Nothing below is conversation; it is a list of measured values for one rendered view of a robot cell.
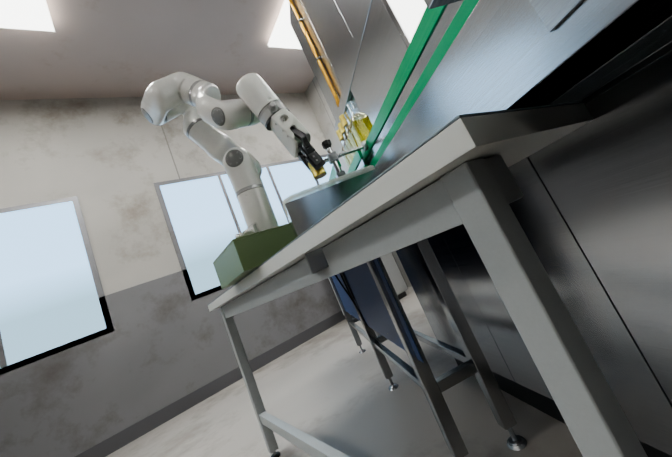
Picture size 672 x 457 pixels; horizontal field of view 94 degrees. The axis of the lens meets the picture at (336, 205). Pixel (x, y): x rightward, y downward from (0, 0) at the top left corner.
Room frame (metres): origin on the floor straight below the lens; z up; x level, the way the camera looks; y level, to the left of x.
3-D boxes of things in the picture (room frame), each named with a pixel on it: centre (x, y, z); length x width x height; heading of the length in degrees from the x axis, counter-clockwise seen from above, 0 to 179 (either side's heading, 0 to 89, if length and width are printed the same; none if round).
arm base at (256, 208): (0.97, 0.25, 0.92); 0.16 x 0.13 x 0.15; 136
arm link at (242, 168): (0.99, 0.24, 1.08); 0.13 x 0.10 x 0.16; 1
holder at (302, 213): (0.74, -0.02, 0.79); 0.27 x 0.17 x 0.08; 101
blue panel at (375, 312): (1.74, 0.02, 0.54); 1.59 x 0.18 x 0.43; 11
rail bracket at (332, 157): (0.87, -0.07, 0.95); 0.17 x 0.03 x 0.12; 101
